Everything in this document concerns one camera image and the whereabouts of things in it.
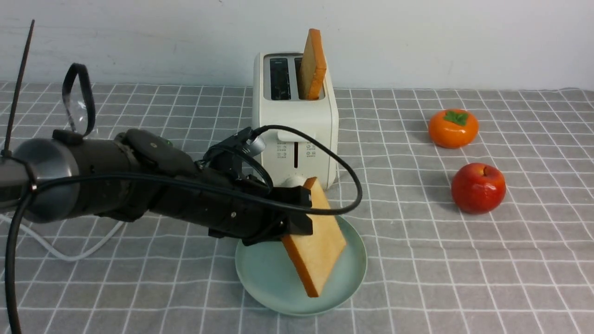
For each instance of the orange persimmon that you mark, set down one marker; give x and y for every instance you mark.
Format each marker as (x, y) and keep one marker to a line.
(453, 128)

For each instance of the light green plate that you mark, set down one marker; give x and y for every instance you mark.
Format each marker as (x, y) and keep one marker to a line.
(268, 275)

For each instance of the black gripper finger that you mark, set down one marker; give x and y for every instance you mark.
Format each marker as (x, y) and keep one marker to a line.
(278, 225)
(296, 196)

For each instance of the white two-slot toaster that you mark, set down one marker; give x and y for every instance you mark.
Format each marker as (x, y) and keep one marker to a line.
(289, 159)

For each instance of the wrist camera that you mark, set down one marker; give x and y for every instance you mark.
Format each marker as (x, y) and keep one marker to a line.
(229, 155)

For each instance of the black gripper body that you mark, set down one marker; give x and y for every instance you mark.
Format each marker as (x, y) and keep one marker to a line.
(223, 215)

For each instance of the toasted bread slice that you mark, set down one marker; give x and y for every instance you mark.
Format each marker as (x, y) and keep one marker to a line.
(314, 255)
(312, 69)

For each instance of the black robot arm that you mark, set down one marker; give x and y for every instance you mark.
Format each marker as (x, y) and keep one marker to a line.
(227, 191)

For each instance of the red apple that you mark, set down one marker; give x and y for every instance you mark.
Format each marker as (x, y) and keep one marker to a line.
(478, 188)

